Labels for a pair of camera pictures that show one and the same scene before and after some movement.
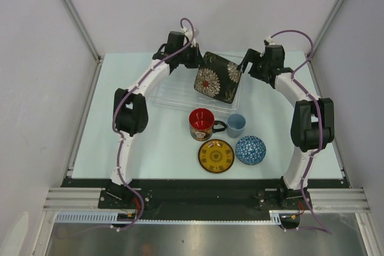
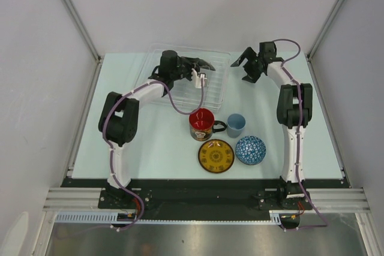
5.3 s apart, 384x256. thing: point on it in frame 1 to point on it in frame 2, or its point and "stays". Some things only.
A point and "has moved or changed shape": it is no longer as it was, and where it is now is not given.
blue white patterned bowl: [251, 150] stays
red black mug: [201, 122] stays
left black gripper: [197, 61] to [191, 63]
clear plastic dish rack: [176, 89] has moved or changed shape
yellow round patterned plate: [216, 156] stays
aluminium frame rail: [87, 198] stays
